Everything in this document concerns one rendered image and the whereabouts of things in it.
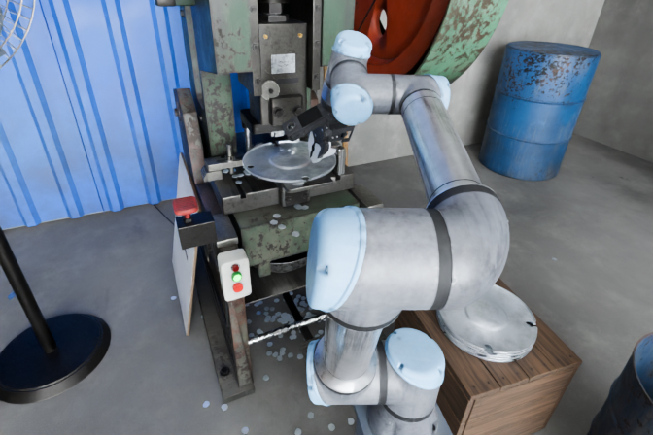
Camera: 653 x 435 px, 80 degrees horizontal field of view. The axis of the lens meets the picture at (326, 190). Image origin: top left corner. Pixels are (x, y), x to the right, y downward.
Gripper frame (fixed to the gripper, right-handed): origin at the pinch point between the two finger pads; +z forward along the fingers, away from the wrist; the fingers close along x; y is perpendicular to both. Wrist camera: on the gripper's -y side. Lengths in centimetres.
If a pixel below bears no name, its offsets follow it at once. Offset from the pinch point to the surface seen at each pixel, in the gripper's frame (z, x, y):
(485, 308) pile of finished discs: 30, -48, 46
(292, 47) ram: -12.6, 30.3, 4.9
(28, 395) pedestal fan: 89, -6, -90
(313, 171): 11.1, 3.8, 4.6
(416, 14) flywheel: -26, 23, 38
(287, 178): 10.8, 3.2, -4.0
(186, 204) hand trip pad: 13.1, 3.7, -31.9
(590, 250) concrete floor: 78, -41, 169
